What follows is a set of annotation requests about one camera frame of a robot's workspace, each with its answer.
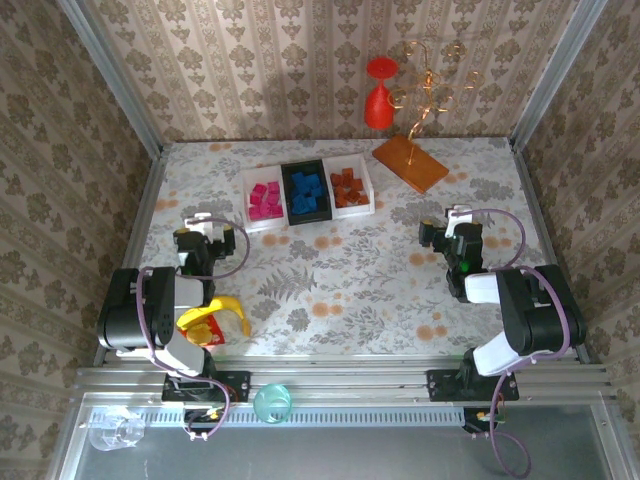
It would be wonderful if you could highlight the white plastic bin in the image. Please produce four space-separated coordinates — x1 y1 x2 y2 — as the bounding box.
322 152 377 220
241 164 289 234

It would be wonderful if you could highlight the black plastic bin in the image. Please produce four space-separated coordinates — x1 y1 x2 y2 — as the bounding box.
279 158 335 226

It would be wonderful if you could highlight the orange yellow toy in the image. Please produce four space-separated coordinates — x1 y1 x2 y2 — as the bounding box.
185 323 214 347

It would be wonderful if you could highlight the red flat piece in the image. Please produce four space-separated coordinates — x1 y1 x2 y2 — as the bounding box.
202 313 227 349

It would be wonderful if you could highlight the floral patterned tablecloth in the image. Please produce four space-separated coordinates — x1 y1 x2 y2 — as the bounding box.
122 137 576 359

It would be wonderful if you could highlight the red goblet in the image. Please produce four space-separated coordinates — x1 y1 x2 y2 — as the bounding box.
363 56 401 132

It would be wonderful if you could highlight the teal translucent cup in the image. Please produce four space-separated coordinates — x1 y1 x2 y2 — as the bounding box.
252 383 294 425

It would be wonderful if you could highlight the clear plastic cup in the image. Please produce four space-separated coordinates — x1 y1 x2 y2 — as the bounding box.
88 407 147 453

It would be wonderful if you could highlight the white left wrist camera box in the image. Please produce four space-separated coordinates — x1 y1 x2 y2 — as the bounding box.
183 212 219 242

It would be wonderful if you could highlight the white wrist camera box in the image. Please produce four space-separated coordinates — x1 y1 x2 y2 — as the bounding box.
445 204 474 239
183 212 219 242

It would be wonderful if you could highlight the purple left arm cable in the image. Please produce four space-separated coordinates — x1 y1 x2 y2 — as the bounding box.
135 215 252 444

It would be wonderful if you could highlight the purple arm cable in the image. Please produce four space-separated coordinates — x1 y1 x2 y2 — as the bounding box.
135 215 252 444
459 207 576 479

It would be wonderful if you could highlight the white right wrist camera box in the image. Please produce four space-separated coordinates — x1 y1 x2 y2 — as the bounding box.
445 204 474 239

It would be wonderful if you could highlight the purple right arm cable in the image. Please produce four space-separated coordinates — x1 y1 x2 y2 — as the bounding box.
459 207 576 479

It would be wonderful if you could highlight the aluminium side rail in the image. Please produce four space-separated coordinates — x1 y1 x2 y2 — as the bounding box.
510 142 592 365
93 149 167 365

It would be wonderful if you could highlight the gold wire rack wooden base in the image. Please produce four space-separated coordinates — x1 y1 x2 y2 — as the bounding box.
372 39 486 195

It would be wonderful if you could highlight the aluminium frame post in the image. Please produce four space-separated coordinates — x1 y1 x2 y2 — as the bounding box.
508 0 610 151
54 0 166 160

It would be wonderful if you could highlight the aluminium front rail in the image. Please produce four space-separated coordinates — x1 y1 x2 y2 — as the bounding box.
74 355 614 404

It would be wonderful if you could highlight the white slotted cable duct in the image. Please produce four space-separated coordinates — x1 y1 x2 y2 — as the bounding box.
144 405 466 427

